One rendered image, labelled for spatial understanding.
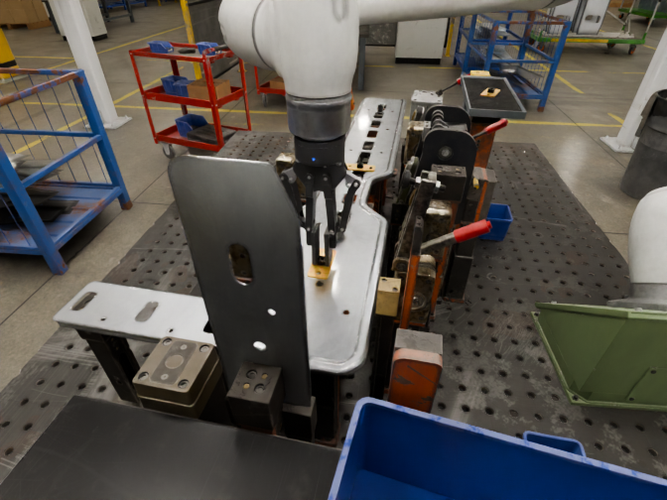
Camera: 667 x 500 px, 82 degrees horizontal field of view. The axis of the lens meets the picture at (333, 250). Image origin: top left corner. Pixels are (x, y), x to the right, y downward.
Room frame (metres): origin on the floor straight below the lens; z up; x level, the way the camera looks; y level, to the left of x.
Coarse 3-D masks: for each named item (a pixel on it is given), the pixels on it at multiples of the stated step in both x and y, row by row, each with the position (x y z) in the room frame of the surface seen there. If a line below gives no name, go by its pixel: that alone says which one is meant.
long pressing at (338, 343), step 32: (352, 128) 1.33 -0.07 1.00; (384, 128) 1.33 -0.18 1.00; (352, 160) 1.06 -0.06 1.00; (384, 160) 1.06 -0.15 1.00; (320, 192) 0.86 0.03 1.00; (320, 224) 0.72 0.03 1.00; (352, 224) 0.72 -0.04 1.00; (384, 224) 0.71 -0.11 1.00; (352, 256) 0.60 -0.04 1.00; (320, 288) 0.51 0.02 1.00; (352, 288) 0.51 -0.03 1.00; (320, 320) 0.43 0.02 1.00; (352, 320) 0.43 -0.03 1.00; (320, 352) 0.37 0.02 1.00; (352, 352) 0.37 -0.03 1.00
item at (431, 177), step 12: (408, 180) 0.51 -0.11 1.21; (420, 180) 0.51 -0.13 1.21; (432, 180) 0.50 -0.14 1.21; (420, 192) 0.50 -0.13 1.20; (432, 192) 0.50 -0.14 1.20; (420, 204) 0.50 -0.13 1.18; (408, 216) 0.53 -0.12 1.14; (408, 228) 0.50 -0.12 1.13; (408, 240) 0.50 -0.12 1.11; (396, 252) 0.53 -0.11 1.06; (408, 252) 0.50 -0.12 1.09
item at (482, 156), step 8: (472, 120) 1.12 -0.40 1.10; (480, 120) 1.12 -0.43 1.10; (488, 120) 1.11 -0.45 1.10; (496, 120) 1.11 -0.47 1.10; (472, 128) 1.12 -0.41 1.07; (480, 128) 1.12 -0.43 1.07; (480, 136) 1.12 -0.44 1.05; (488, 136) 1.11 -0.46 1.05; (480, 144) 1.12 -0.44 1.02; (488, 144) 1.11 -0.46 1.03; (480, 152) 1.12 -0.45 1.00; (488, 152) 1.11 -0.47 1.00; (480, 160) 1.12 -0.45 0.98; (456, 224) 1.12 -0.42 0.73
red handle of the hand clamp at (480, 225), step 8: (472, 224) 0.50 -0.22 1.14; (480, 224) 0.49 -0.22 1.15; (488, 224) 0.49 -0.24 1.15; (456, 232) 0.50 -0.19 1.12; (464, 232) 0.50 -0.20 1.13; (472, 232) 0.49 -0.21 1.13; (480, 232) 0.49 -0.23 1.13; (432, 240) 0.52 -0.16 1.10; (440, 240) 0.51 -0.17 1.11; (448, 240) 0.50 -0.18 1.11; (456, 240) 0.50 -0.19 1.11; (464, 240) 0.49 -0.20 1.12; (424, 248) 0.51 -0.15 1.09; (432, 248) 0.50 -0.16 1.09; (440, 248) 0.50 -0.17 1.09
